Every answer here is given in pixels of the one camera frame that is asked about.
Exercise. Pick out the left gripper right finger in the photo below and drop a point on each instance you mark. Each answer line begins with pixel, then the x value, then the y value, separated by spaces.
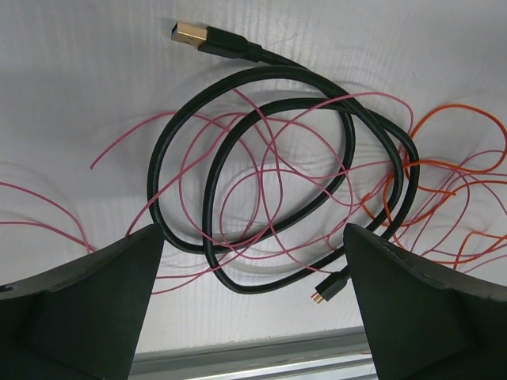
pixel 422 319

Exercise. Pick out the aluminium mounting rail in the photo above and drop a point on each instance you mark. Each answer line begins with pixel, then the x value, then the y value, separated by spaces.
pixel 337 354

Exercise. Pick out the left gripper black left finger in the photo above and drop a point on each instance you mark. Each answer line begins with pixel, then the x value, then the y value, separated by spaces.
pixel 82 319

